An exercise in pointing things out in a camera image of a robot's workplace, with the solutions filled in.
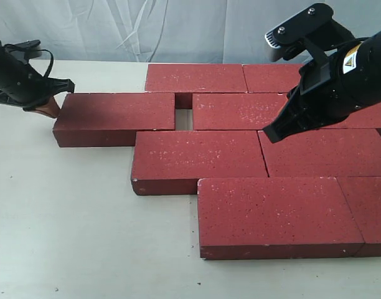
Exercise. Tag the red brick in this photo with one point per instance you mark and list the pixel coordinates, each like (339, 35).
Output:
(271, 78)
(363, 195)
(184, 80)
(324, 153)
(275, 218)

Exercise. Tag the red brick second row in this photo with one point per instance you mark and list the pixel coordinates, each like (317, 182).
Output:
(368, 118)
(235, 111)

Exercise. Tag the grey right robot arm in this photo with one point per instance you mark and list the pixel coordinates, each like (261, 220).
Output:
(331, 88)

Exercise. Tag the red brick middle right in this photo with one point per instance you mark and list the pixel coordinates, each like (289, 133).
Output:
(324, 153)

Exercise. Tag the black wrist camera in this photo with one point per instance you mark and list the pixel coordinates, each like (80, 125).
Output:
(313, 29)
(24, 51)

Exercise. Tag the red brick front left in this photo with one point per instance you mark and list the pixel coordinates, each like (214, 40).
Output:
(275, 218)

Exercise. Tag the red brick back right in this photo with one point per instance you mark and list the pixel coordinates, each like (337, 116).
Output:
(271, 78)

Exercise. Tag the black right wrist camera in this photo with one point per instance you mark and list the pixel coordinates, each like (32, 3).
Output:
(313, 29)

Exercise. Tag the red brick front right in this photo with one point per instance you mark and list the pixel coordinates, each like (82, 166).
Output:
(363, 195)

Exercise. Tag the white backdrop curtain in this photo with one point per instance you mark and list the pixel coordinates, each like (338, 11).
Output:
(228, 32)

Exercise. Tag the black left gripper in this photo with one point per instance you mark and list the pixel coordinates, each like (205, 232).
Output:
(22, 86)

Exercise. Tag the red brick placed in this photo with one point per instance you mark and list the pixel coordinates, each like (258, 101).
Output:
(172, 162)

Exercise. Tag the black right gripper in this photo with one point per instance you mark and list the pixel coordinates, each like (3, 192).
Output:
(331, 88)

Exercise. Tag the red brick back left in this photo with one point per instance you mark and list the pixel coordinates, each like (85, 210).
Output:
(184, 80)

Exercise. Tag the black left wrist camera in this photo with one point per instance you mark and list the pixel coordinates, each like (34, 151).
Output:
(24, 51)

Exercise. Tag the red brick angled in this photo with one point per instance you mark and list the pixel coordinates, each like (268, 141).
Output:
(112, 119)

